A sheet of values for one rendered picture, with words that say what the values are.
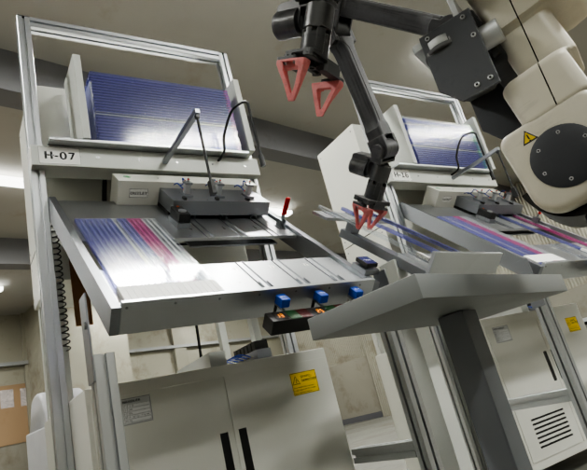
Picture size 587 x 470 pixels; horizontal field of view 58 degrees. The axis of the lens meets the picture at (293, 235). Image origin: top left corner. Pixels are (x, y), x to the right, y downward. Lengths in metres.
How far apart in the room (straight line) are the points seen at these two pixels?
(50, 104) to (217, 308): 1.14
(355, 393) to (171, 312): 11.27
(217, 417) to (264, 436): 0.14
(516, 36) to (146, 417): 1.14
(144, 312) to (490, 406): 0.69
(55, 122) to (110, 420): 1.23
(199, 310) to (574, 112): 0.79
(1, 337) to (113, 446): 9.68
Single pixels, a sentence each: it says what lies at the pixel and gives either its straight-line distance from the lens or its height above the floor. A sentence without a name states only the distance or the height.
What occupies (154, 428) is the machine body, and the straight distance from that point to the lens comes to 1.40.
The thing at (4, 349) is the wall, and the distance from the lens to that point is 10.67.
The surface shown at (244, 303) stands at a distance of 1.20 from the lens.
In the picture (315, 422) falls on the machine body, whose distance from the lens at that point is 1.60.
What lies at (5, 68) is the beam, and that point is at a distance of 4.37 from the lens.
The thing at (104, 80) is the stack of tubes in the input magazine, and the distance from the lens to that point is 1.95.
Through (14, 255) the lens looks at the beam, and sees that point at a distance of 7.40.
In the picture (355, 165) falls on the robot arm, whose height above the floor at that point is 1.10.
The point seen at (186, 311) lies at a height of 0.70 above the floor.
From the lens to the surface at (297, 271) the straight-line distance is 1.40.
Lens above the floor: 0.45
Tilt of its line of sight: 18 degrees up
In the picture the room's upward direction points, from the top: 14 degrees counter-clockwise
